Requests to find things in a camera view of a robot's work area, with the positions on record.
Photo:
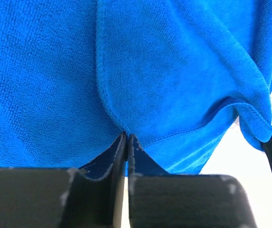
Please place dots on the blue towel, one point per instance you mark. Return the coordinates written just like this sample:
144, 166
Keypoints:
74, 74

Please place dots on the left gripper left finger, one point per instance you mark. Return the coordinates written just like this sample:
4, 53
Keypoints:
87, 197

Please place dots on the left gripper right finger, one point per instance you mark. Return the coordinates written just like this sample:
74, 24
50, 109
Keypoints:
158, 199

